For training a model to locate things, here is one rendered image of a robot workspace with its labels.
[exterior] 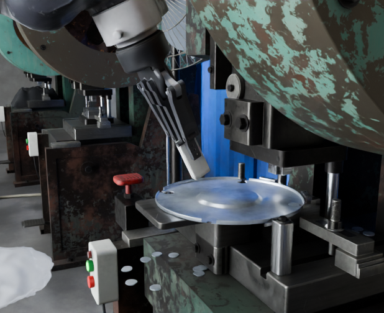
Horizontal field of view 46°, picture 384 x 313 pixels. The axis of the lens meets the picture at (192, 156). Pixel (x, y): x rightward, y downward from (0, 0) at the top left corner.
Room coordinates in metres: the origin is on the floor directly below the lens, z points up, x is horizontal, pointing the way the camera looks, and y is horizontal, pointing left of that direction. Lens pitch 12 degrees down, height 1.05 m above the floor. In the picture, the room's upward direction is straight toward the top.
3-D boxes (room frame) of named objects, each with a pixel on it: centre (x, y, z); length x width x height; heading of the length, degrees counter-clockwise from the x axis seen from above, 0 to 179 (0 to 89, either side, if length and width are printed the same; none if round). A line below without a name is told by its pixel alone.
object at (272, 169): (0.90, -0.18, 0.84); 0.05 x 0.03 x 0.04; 25
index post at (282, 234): (0.70, -0.15, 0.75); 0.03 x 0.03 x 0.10; 25
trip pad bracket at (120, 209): (1.09, 0.15, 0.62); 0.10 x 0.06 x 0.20; 25
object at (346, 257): (0.76, -0.26, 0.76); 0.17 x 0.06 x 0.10; 25
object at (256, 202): (0.86, -0.07, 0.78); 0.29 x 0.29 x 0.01
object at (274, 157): (0.91, -0.19, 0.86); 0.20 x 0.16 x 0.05; 25
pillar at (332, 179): (0.86, -0.28, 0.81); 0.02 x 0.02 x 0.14
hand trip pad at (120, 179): (1.11, 0.16, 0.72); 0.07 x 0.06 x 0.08; 115
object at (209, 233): (0.83, -0.03, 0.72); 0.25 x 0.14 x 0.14; 115
